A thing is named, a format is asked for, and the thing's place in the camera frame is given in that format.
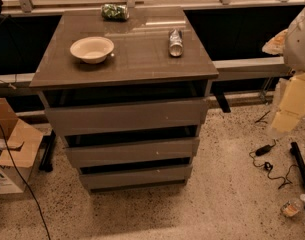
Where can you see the grey top drawer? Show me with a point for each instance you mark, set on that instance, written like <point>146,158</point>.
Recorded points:
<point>126,117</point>

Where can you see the black stand leg left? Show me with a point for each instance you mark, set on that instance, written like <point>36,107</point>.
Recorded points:
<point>47,147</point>

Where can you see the white bowl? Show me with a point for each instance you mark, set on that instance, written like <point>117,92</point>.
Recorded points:
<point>92,50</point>

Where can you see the plastic bottle on floor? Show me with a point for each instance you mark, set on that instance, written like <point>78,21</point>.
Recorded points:
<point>293,206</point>

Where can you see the black stand leg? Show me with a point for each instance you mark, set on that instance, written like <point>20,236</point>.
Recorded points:
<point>47,147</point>
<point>303,174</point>

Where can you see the grey bottom drawer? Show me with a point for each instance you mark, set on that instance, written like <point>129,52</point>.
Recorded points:
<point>134,178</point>

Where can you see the silver can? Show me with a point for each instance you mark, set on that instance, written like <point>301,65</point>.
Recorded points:
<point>175,43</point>

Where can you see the grey drawer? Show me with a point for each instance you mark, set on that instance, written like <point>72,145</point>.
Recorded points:
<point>132,152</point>
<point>134,178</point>
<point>126,117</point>

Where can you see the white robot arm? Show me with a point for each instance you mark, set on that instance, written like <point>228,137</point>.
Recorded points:
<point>290,43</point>

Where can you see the cardboard box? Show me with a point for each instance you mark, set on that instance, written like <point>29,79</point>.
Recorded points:
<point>19,146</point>

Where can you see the green crushed can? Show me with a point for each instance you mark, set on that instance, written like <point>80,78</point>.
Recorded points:
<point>115,12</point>

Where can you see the black stand leg right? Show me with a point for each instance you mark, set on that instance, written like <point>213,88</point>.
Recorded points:
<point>303,174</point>

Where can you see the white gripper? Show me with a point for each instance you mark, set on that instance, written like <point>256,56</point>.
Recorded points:
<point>299,45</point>

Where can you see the grey drawer cabinet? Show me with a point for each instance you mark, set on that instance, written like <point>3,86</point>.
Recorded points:
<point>140,69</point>

